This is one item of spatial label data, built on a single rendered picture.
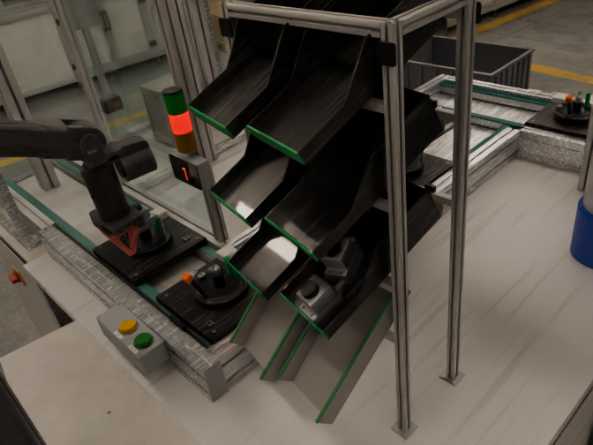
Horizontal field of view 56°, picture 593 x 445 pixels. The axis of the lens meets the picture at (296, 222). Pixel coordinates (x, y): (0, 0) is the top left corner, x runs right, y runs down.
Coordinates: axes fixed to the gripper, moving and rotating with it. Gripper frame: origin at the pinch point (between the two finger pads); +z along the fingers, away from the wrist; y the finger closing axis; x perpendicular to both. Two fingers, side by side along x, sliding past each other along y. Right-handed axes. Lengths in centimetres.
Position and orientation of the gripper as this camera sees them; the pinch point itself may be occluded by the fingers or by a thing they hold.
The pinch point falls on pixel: (131, 251)
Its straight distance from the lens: 114.2
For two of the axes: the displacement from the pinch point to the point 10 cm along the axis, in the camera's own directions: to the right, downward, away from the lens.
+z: 1.5, 8.1, 5.7
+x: -7.1, 4.9, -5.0
